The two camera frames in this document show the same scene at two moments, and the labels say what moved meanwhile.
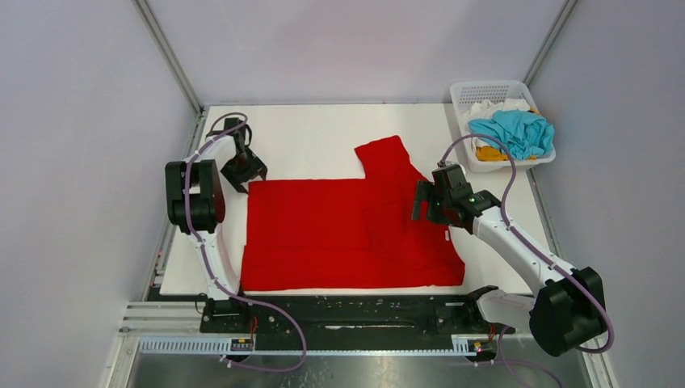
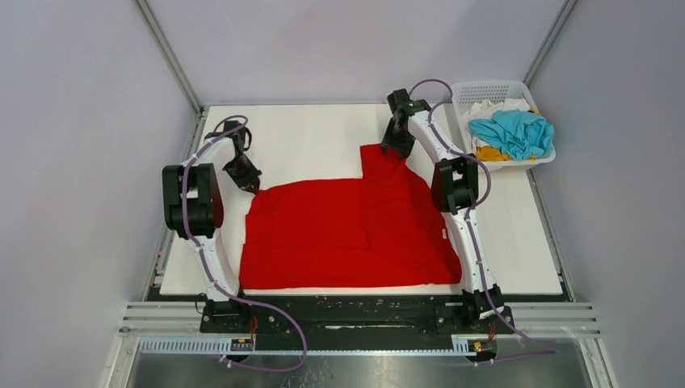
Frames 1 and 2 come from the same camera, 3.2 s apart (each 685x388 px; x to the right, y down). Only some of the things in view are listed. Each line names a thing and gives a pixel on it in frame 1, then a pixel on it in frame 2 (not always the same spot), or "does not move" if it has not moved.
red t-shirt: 346,234 does not move
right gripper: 431,198 -> 392,143
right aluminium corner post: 561,18 does not move
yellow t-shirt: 488,153 does not move
